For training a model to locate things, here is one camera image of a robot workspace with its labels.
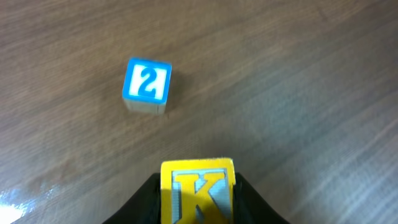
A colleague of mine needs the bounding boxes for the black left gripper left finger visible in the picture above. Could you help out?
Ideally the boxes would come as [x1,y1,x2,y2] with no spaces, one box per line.
[103,173,161,224]

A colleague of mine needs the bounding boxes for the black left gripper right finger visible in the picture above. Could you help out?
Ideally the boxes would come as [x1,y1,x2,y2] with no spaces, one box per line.
[233,173,289,224]

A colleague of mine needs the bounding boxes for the yellow K block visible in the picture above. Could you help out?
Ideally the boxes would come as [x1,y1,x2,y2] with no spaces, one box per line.
[160,157,236,224]

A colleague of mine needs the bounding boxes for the blue number 2 block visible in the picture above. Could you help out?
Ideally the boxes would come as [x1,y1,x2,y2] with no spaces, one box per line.
[122,57,172,114]

